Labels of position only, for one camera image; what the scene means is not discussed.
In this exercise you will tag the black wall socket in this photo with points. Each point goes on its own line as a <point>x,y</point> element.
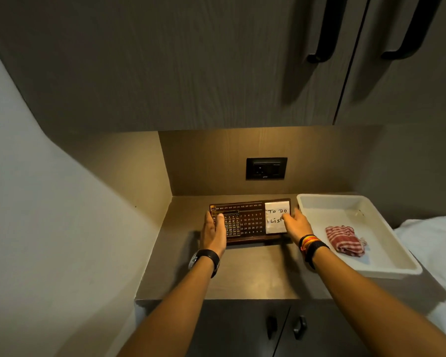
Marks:
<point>266,168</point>

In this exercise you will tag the black wristband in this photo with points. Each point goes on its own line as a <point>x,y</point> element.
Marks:
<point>316,249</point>

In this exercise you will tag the wide grey upper cabinet door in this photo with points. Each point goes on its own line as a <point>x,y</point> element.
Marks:
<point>171,59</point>

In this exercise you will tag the person's left hand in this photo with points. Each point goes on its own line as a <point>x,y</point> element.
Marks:
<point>212,239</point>

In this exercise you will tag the person's left thumb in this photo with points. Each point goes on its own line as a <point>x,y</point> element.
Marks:
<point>220,223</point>

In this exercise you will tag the black wristwatch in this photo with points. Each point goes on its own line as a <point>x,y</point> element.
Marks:
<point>209,256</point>

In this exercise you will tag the white bed sheet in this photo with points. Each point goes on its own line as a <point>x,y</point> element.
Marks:
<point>436,249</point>

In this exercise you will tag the white plastic tray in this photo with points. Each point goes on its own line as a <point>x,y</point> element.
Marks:
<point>379,219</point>

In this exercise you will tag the narrow grey upper cabinet door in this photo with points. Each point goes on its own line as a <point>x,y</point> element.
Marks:
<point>412,89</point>

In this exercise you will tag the person's left forearm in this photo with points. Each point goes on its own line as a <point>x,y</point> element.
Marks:
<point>178,312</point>

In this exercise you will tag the grey lower cabinet door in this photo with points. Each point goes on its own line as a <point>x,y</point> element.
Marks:
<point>327,334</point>
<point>234,330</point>

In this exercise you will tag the person's right hand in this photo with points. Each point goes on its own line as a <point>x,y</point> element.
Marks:
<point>299,228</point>

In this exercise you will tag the person's right thumb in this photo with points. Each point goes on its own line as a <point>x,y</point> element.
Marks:
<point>288,217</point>

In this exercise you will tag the brown wooden calendar board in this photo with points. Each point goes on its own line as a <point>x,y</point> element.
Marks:
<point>251,223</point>

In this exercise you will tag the white handwritten note paper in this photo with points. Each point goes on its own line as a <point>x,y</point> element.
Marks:
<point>275,226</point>

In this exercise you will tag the red checked cloth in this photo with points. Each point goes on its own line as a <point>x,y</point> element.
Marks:
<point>345,239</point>

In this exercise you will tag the person's right forearm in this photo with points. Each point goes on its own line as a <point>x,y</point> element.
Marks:
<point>371,304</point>

